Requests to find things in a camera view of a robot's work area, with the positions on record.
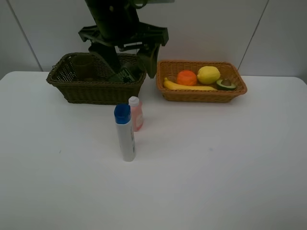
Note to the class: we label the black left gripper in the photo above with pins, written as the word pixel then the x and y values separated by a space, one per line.
pixel 104 48

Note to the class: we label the dark green pump bottle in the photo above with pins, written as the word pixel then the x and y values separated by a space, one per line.
pixel 129 73

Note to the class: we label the translucent pink plastic cup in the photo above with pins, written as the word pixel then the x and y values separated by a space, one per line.
pixel 84 67

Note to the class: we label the yellow banana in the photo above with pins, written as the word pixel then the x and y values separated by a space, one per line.
pixel 173 86

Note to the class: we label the pink bottle white cap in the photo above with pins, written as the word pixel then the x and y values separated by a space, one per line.
pixel 136 113

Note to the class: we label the white tube blue cap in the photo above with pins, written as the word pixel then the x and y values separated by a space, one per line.
pixel 122 114

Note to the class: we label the orange mandarin fruit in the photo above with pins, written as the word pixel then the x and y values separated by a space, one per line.
pixel 187 77

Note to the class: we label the yellow lemon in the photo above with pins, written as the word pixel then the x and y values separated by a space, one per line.
pixel 208 75

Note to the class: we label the halved avocado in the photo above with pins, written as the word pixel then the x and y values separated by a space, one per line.
pixel 225 85

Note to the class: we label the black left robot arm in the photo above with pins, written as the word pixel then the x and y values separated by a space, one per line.
pixel 118 28

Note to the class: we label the dark green wicker basket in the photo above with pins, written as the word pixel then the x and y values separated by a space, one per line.
pixel 99 91

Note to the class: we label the orange wicker basket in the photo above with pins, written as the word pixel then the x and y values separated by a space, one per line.
pixel 170 68

